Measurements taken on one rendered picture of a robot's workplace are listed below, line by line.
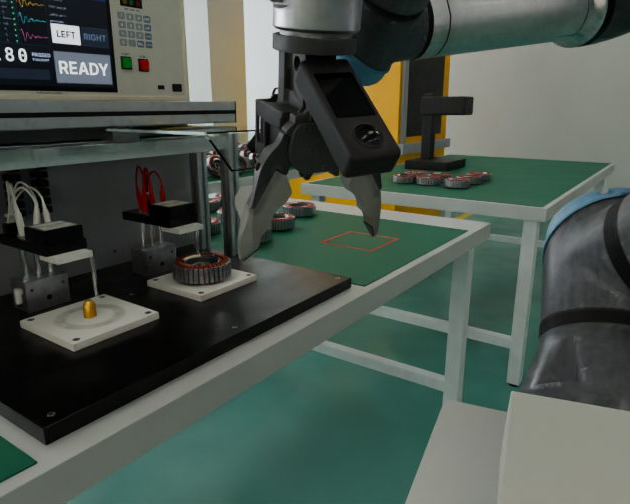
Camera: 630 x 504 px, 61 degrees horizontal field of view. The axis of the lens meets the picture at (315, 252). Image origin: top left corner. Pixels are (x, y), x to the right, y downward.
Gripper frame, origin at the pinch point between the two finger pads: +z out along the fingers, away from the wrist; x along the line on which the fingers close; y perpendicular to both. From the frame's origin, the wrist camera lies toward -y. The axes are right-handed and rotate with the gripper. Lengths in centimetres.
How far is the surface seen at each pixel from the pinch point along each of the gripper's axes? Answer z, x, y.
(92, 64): -9, 11, 62
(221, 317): 26.0, 0.3, 29.5
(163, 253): 28, 3, 59
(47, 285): 25, 25, 48
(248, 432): 118, -27, 88
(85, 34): -14, 12, 63
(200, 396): 26.2, 8.9, 13.1
